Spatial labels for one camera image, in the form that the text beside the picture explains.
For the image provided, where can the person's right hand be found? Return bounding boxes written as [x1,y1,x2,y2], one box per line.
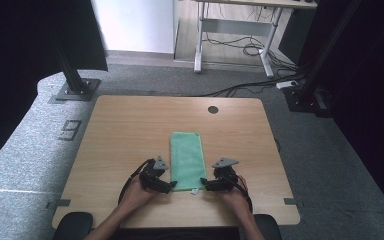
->
[218,187,254,218]

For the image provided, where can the grey tape strip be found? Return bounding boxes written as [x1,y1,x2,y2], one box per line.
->
[45,198,72,211]
[283,197,305,206]

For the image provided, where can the black floor cables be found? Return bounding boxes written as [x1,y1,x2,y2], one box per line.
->
[201,33,306,98]

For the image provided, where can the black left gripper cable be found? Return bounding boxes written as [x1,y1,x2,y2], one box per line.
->
[117,158,156,205]

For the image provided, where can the white desk frame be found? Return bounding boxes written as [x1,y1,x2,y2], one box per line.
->
[192,0,318,79]

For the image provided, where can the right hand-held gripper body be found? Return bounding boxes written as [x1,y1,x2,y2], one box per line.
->
[205,157,240,193]

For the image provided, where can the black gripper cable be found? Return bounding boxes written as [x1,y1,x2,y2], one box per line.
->
[117,158,156,205]
[225,173,254,214]

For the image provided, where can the green towel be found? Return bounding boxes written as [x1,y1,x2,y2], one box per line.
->
[169,131,208,195]

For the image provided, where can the black cabinet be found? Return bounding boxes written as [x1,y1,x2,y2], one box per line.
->
[277,7,315,65]

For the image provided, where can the person's left hand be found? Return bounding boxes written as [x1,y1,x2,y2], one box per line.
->
[117,174,158,215]

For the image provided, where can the black curtain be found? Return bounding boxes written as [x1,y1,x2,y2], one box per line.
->
[298,0,384,223]
[0,0,109,175]

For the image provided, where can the black metal stand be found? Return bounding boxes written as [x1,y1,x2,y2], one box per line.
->
[282,0,363,114]
[54,39,101,102]

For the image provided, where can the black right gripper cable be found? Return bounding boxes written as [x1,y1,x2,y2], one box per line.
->
[225,173,254,214]

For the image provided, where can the white power strip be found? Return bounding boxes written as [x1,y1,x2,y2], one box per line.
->
[275,79,300,91]

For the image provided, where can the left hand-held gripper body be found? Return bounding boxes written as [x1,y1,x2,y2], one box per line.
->
[138,155,173,195]

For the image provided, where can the black chair armrest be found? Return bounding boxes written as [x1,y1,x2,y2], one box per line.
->
[253,213,283,240]
[52,211,94,240]

